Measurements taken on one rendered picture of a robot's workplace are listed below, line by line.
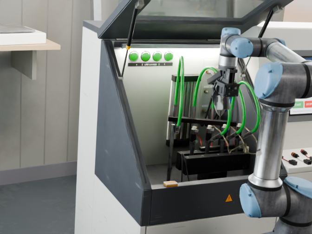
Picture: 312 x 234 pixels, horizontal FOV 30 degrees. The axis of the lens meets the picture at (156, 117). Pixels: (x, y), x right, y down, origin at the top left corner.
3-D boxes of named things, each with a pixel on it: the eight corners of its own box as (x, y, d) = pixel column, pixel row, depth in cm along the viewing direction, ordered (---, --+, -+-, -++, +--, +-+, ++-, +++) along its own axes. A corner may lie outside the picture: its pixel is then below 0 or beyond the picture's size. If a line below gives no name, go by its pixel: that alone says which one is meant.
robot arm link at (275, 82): (288, 223, 198) (313, 67, 182) (247, 225, 195) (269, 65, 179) (273, 207, 210) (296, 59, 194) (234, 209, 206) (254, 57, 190)
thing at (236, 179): (149, 225, 235) (152, 189, 231) (145, 221, 239) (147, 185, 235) (275, 208, 261) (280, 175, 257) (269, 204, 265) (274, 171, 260)
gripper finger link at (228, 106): (225, 119, 238) (228, 97, 235) (218, 114, 243) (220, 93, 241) (232, 118, 239) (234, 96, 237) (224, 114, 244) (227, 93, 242)
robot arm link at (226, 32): (226, 29, 226) (218, 26, 234) (223, 57, 229) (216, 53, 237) (245, 30, 228) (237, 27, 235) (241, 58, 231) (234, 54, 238)
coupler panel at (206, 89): (201, 121, 292) (207, 61, 284) (198, 120, 295) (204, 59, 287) (223, 120, 298) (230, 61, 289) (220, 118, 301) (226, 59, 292)
